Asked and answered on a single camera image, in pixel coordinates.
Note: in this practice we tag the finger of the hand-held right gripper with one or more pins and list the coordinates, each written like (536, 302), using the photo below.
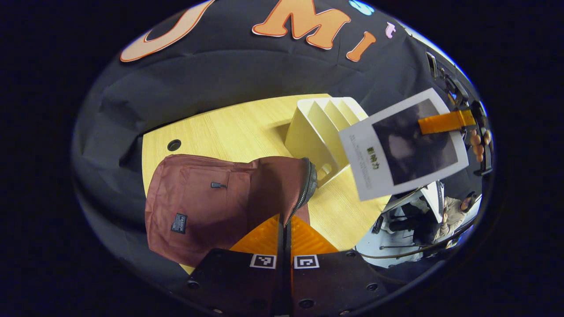
(440, 122)

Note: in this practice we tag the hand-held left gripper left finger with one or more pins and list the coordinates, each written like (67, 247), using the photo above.
(233, 281)

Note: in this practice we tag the white panel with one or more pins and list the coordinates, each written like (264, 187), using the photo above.
(432, 200)

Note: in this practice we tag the white portrait cover book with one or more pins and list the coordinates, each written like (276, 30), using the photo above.
(365, 154)

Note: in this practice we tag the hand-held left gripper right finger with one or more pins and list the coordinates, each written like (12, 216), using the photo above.
(335, 281)

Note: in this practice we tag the white bookshelf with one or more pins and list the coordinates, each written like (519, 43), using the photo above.
(308, 141)

